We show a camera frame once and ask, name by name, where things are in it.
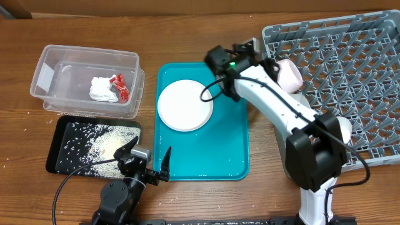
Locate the pile of rice grains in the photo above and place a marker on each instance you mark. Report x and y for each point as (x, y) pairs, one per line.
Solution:
(85, 143)

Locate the white paper cup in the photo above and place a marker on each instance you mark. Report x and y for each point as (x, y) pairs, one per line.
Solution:
(346, 128)

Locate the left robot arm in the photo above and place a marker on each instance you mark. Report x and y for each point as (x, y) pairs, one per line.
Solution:
(120, 197)

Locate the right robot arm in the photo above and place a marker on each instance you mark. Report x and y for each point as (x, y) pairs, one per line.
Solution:
(313, 147)

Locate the red snack wrapper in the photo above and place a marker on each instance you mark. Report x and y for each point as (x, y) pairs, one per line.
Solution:
(118, 82)

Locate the clear plastic bin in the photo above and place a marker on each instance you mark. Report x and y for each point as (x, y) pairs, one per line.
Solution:
(63, 75)

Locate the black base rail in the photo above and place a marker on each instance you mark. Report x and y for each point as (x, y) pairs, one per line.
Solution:
(272, 221)

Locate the grey bowl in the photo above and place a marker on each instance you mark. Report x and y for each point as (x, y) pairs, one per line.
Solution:
(301, 99)

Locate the pink small bowl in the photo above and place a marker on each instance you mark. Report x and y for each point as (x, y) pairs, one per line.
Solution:
(289, 78)

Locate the teal serving tray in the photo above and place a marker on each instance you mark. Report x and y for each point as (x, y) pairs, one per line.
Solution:
(219, 150)

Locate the grey dishwasher rack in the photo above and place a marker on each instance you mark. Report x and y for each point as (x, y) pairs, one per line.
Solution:
(350, 67)

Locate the large white plate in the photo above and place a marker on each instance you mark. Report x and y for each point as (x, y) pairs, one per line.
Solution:
(180, 106)

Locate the black tray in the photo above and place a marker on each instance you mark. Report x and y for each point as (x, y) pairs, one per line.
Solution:
(61, 127)

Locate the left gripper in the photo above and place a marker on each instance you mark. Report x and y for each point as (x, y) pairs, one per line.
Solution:
(154, 176)

